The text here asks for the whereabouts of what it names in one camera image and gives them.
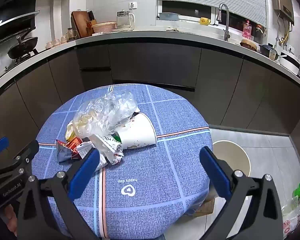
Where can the black range hood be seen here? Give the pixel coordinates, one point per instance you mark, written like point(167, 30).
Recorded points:
point(12, 23)

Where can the pink bottle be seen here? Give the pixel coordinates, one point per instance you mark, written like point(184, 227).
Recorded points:
point(247, 30)

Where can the steel kitchen faucet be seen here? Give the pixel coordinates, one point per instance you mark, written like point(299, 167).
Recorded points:
point(226, 30)

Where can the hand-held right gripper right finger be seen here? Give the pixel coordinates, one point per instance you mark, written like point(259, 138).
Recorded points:
point(216, 173)

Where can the black wok with lid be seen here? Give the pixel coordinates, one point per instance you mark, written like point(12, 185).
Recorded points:
point(22, 46)

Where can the small pink cup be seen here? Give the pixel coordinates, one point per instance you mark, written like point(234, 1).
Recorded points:
point(56, 42)
point(64, 39)
point(49, 45)

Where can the red snack wrapper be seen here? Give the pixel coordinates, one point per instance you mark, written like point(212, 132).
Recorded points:
point(74, 143)

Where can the dark kitchen cabinets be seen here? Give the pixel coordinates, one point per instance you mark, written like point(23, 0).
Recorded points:
point(152, 62)

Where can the wooden knife block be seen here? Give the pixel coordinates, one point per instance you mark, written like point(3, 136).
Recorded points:
point(91, 26)

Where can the yellow mug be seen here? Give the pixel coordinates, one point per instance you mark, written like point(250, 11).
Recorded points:
point(204, 21)

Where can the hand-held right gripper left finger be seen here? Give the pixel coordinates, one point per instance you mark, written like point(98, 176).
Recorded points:
point(83, 171)

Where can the white paper wrapper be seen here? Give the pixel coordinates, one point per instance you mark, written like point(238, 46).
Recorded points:
point(107, 150)

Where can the white paper cup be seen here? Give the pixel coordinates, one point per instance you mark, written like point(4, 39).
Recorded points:
point(137, 135)

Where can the blue checked tablecloth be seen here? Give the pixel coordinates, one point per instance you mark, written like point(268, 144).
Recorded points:
point(150, 160)

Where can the dark lidded jar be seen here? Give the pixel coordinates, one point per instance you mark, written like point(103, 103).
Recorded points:
point(259, 33)

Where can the wooden cutting board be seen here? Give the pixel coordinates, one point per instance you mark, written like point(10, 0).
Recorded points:
point(80, 23)

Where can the white wall socket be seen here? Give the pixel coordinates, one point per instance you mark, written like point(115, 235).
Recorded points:
point(133, 5)

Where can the brown cardboard piece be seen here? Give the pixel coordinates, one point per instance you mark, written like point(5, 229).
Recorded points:
point(205, 208)

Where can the glass jar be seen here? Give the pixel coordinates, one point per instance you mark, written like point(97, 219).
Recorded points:
point(71, 35)

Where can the black gas stove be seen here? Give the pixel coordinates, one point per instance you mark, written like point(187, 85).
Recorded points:
point(18, 60)

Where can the pink woven basket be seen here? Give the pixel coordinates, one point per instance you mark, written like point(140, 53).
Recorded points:
point(103, 27)

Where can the white kitchen countertop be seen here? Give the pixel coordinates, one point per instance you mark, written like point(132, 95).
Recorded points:
point(165, 33)

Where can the yellow snack wrapper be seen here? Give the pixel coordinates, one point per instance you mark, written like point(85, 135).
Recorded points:
point(70, 131)

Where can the crumpled dish rag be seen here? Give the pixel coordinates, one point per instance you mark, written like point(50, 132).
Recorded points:
point(173, 28)

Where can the white frying pan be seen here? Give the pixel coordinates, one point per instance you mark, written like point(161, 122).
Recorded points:
point(288, 63)

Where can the blue cooking pot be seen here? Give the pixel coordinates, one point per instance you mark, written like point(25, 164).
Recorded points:
point(267, 51)

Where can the dark foil snack wrapper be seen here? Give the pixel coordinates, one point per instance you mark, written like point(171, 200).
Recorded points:
point(63, 153)

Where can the glass electric kettle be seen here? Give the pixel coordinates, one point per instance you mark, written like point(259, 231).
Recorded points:
point(123, 20)

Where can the clear plastic bag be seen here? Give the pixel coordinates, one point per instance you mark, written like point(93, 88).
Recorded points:
point(107, 110)

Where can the silver water heater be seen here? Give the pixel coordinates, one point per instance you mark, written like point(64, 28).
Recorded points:
point(282, 2)

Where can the bamboo steamer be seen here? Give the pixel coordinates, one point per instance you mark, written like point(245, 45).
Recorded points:
point(247, 43)

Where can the red printed plastic bag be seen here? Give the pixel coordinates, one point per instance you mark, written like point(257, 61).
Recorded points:
point(291, 217)

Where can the person's left hand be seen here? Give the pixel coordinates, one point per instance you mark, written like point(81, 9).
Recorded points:
point(10, 220)

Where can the beige round bin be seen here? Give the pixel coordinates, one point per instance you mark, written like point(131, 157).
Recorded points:
point(230, 155)

